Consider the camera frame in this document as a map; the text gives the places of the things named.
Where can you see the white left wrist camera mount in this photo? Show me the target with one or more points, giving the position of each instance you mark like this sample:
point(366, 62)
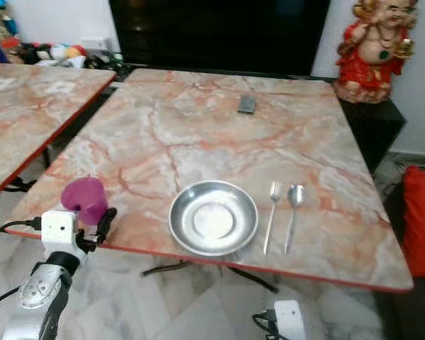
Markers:
point(58, 229)

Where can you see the round steel plate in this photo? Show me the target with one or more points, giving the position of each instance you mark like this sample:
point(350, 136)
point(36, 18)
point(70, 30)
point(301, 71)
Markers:
point(214, 218)

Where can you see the purple plastic cup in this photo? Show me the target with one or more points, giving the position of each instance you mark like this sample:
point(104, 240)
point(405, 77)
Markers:
point(83, 197)

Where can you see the red laughing Buddha statue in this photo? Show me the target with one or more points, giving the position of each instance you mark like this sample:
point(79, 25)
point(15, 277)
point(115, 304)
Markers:
point(372, 60)

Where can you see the steel fork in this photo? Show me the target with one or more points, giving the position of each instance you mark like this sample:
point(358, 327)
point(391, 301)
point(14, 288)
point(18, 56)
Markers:
point(272, 212)

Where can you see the red cushion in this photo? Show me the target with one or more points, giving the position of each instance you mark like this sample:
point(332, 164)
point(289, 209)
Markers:
point(421, 219)

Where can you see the black statue stand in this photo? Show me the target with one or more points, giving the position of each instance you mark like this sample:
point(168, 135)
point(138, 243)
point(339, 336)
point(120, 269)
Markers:
point(375, 131)

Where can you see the small dark grey phone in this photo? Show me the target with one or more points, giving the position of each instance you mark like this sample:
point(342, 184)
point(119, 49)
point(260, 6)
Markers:
point(248, 104)

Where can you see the large black television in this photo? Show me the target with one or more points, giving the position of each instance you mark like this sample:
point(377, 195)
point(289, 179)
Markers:
point(219, 35)

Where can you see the steel spoon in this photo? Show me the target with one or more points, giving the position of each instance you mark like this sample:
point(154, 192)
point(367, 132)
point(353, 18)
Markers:
point(295, 196)

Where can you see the pile of colourful toys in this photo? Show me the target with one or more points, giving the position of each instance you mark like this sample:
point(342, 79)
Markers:
point(49, 54)

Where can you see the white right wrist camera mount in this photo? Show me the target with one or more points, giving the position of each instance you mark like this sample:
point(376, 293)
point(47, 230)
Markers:
point(289, 320)

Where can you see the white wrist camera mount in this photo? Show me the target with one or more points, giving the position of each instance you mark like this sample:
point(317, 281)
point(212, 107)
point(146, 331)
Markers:
point(58, 229)
point(289, 320)

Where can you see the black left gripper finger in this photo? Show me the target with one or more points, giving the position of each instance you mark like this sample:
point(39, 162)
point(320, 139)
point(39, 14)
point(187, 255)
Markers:
point(105, 222)

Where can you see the marble side table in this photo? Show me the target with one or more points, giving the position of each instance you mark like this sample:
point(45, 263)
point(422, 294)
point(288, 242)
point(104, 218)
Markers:
point(35, 113)

